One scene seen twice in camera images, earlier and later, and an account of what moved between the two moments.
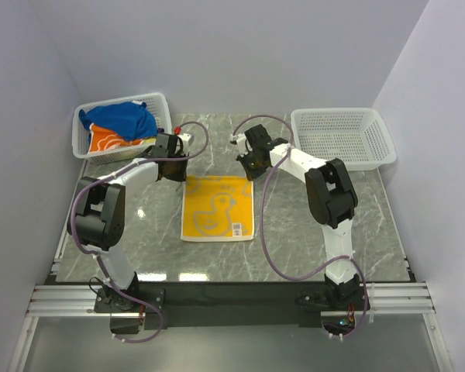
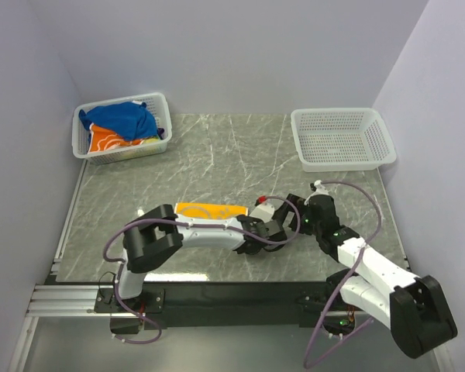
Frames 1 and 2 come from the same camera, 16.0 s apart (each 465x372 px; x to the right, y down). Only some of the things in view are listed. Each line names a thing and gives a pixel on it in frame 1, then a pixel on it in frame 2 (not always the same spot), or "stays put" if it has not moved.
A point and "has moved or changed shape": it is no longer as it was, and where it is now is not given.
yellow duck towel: [217, 208] has moved or changed shape
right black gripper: [243, 159] -> [302, 203]
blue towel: [129, 121] stays put
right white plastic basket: [356, 136] stays put
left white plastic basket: [158, 102] stays put
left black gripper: [180, 176] -> [256, 222]
